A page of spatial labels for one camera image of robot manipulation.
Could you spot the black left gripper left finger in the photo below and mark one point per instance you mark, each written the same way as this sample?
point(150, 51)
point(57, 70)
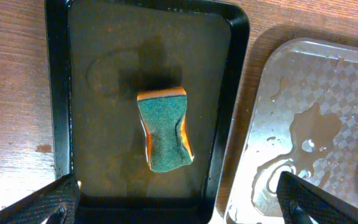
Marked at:
point(55, 203)

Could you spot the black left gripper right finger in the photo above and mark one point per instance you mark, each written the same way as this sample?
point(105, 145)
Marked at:
point(303, 202)

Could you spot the green and orange sponge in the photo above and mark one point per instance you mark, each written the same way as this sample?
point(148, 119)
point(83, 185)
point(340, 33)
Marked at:
point(163, 118)

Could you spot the dark brown serving tray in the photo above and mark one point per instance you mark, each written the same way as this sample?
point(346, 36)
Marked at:
point(305, 121)

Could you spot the black rectangular water tray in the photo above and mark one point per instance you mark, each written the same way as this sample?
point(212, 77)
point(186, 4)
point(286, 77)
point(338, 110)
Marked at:
point(101, 54)

